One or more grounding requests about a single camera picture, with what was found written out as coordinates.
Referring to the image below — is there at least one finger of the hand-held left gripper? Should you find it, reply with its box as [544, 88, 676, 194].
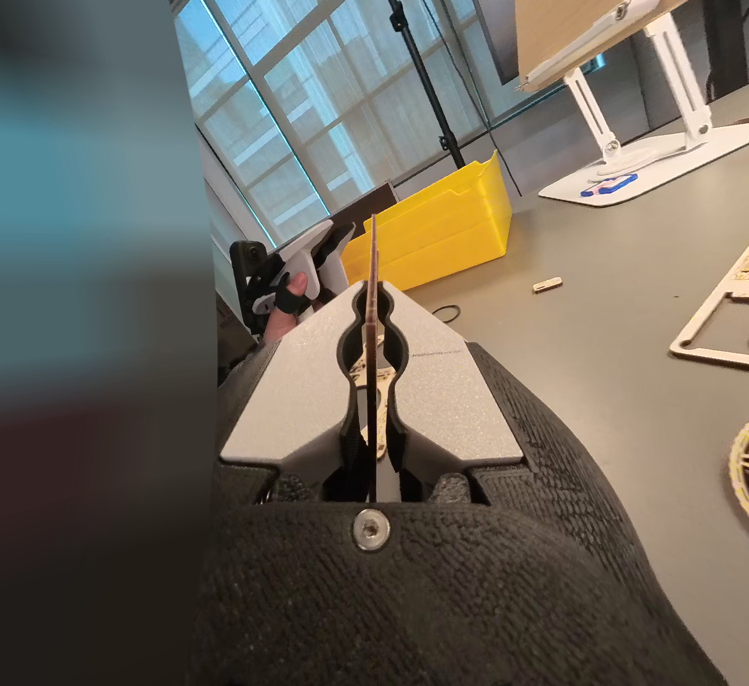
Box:
[280, 220, 335, 267]
[300, 223, 357, 302]

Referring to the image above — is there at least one large window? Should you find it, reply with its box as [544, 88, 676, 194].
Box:
[172, 0, 498, 243]

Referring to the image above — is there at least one dark monitor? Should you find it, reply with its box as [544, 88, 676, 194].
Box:
[453, 0, 523, 86]

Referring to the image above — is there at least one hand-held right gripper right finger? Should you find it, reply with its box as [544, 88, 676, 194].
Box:
[379, 281, 525, 472]

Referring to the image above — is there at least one person's left hand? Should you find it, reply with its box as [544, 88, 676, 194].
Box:
[263, 272, 320, 349]

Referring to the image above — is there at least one wooden bicycle model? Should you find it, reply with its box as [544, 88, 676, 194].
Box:
[727, 421, 749, 507]

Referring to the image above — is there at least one yellow plastic bin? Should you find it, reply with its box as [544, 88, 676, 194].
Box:
[339, 149, 513, 292]

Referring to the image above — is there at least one wooden parts sheet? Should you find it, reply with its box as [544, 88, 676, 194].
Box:
[362, 214, 391, 503]

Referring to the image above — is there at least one dark brown board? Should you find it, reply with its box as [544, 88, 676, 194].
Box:
[329, 182, 400, 225]

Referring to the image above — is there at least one small blue white card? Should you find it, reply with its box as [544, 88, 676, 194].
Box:
[580, 174, 638, 197]

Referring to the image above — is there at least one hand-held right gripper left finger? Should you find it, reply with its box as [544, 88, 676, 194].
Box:
[219, 280, 376, 468]

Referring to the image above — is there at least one wooden cutout frame sheet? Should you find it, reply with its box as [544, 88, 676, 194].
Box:
[669, 245, 749, 372]

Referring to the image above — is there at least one black tripod pole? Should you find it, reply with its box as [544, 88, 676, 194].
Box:
[363, 0, 467, 170]

